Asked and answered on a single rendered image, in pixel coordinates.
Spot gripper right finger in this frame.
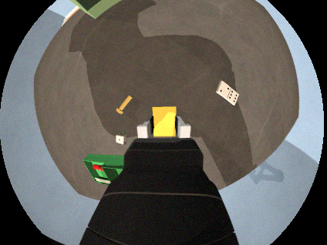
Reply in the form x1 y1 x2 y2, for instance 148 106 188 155
175 115 190 138

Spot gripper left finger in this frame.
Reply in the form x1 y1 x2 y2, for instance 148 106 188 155
137 115 154 138

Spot yellow rectangular pad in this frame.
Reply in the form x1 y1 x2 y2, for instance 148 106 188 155
153 106 176 136

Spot white domino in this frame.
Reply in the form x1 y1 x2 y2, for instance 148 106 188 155
216 81 238 105

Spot red cylinder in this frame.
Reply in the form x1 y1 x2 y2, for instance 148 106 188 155
93 164 103 170

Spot green rack of bins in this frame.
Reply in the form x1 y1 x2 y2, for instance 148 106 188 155
83 154 124 185

